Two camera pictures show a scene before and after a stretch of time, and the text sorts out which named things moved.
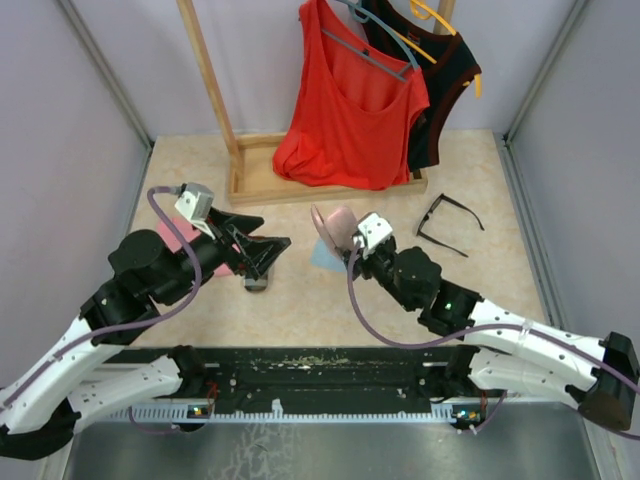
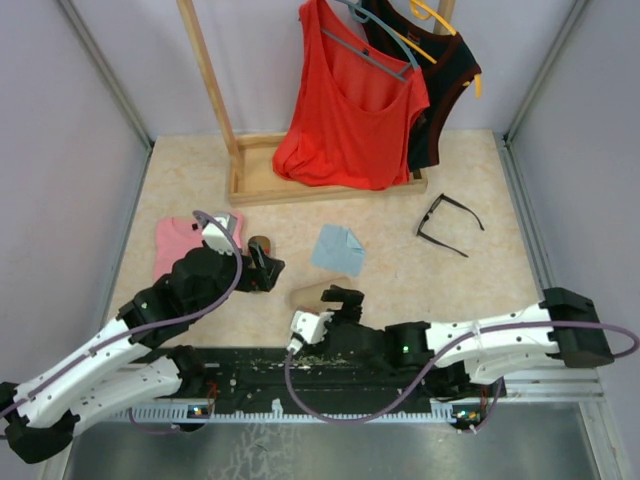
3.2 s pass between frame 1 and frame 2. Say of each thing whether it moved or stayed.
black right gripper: moved
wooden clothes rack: stayed
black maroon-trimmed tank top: stayed
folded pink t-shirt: stayed
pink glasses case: moved
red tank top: stayed
